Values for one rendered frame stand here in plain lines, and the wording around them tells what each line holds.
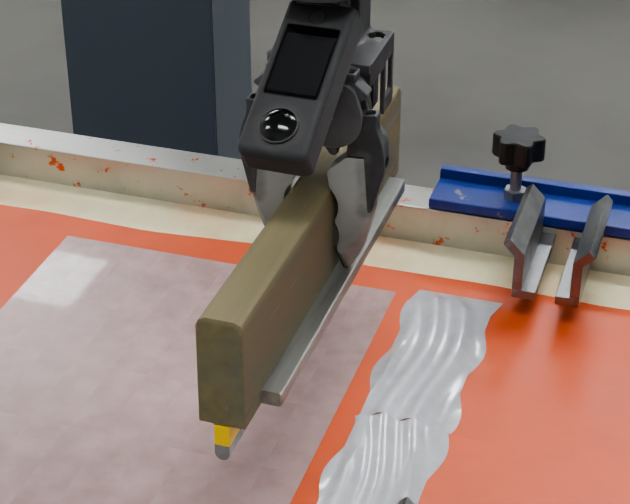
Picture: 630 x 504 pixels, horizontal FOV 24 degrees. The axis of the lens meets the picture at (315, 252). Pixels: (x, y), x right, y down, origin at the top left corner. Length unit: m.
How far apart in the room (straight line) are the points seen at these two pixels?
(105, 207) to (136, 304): 0.17
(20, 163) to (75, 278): 0.19
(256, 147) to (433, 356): 0.31
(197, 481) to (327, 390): 0.14
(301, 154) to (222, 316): 0.11
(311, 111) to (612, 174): 2.61
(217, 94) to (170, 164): 0.39
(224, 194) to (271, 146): 0.44
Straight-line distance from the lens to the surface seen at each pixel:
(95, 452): 1.05
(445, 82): 3.87
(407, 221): 1.27
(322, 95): 0.89
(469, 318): 1.17
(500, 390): 1.11
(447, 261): 1.25
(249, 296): 0.86
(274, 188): 0.98
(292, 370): 0.91
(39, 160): 1.39
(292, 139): 0.88
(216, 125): 1.73
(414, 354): 1.13
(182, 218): 1.32
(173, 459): 1.04
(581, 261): 1.14
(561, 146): 3.58
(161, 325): 1.17
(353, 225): 0.98
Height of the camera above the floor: 1.61
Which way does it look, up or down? 31 degrees down
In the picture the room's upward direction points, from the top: straight up
